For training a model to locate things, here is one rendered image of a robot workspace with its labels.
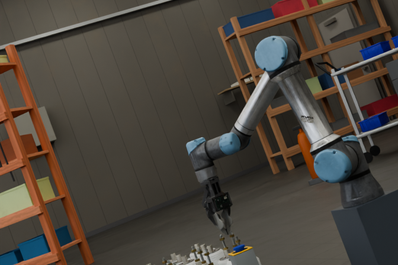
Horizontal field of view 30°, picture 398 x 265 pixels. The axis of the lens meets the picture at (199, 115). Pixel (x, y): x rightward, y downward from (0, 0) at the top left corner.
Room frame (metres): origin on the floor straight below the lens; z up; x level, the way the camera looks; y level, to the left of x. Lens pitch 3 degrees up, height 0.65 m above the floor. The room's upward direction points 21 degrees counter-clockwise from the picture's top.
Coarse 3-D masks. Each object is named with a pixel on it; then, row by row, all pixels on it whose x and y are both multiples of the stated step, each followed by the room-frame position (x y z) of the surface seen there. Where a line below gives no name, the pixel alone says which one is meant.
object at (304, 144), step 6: (300, 126) 7.18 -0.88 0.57; (300, 132) 7.21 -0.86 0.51; (300, 138) 7.18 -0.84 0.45; (306, 138) 7.16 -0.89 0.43; (300, 144) 7.19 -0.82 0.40; (306, 144) 7.16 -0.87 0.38; (306, 150) 7.16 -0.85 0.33; (306, 156) 7.18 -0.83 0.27; (306, 162) 7.20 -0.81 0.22; (312, 162) 7.16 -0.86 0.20; (312, 168) 7.17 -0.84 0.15; (312, 174) 7.19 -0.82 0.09; (312, 180) 7.16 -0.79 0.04; (318, 180) 7.13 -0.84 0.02
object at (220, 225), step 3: (216, 213) 2.70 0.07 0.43; (213, 216) 2.72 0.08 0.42; (216, 216) 2.71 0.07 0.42; (219, 216) 2.72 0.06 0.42; (216, 219) 2.72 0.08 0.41; (219, 219) 2.70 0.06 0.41; (216, 222) 2.72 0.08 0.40; (219, 222) 2.70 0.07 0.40; (222, 222) 2.68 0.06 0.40; (216, 225) 2.72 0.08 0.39; (219, 225) 2.71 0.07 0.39; (222, 225) 2.69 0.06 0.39; (219, 228) 2.72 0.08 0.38; (222, 228) 2.71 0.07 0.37; (222, 231) 2.72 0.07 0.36; (225, 231) 2.72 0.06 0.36; (225, 234) 2.73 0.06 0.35
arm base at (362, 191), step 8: (352, 176) 2.56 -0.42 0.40; (360, 176) 2.56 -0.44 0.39; (368, 176) 2.58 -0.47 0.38; (344, 184) 2.59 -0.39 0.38; (352, 184) 2.57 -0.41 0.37; (360, 184) 2.56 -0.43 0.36; (368, 184) 2.56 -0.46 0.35; (376, 184) 2.58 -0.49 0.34; (344, 192) 2.59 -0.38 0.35; (352, 192) 2.56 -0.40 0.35; (360, 192) 2.55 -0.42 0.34; (368, 192) 2.55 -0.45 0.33; (376, 192) 2.55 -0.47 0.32; (344, 200) 2.59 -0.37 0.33; (352, 200) 2.56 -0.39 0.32; (360, 200) 2.55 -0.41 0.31; (368, 200) 2.54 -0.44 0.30
